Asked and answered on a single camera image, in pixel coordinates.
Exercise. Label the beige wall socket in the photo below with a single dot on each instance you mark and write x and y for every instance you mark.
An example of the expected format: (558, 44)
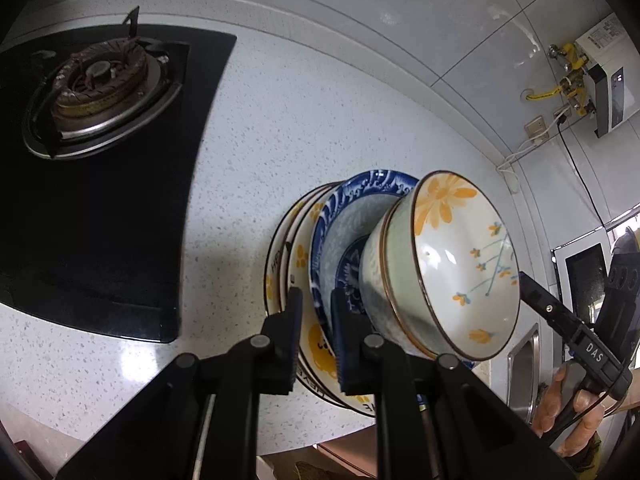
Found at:
(536, 130)

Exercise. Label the large bear pattern plate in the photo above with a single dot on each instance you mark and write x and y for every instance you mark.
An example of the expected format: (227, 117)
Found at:
(275, 269)

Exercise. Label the orange flower green bowl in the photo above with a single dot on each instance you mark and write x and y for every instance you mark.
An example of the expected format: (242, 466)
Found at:
(449, 270)

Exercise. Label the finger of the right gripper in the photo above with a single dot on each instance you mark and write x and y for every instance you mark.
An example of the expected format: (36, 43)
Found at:
(551, 309)

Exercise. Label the black glass gas stove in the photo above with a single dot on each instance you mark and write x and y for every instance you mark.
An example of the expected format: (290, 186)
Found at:
(100, 130)

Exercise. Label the olive jacket right sleeve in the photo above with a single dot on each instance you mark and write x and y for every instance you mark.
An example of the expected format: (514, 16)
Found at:
(586, 463)

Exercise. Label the white microwave oven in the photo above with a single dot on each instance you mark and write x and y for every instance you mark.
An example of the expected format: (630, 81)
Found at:
(581, 267)

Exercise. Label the stainless steel sink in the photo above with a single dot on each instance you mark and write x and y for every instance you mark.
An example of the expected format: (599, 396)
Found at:
(523, 375)

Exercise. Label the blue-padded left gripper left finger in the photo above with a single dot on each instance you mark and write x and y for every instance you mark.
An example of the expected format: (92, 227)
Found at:
(198, 418)

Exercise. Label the small bear pattern plate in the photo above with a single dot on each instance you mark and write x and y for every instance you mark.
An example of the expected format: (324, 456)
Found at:
(314, 348)

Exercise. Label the white bowl brown rim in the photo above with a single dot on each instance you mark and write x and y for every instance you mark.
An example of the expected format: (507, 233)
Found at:
(375, 293)

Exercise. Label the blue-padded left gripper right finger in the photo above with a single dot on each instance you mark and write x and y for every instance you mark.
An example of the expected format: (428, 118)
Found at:
(435, 419)

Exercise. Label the blue floral porcelain bowl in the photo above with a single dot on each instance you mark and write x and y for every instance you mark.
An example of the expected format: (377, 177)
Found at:
(346, 220)

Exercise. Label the white gas water heater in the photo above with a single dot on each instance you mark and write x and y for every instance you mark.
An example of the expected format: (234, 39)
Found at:
(612, 73)

